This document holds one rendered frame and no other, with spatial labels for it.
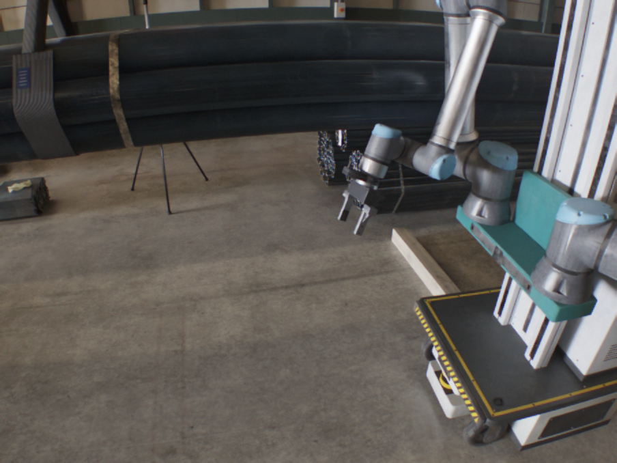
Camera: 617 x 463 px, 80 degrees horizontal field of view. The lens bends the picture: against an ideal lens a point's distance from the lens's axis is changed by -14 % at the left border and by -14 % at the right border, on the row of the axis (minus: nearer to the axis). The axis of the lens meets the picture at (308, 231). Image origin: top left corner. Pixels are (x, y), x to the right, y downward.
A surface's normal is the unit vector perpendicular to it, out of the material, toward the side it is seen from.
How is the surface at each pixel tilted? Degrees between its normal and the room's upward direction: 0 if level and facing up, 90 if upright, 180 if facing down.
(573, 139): 90
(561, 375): 0
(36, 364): 0
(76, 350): 0
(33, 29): 52
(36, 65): 60
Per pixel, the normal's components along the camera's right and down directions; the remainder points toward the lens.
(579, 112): -0.99, 0.07
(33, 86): 0.19, -0.01
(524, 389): 0.00, -0.87
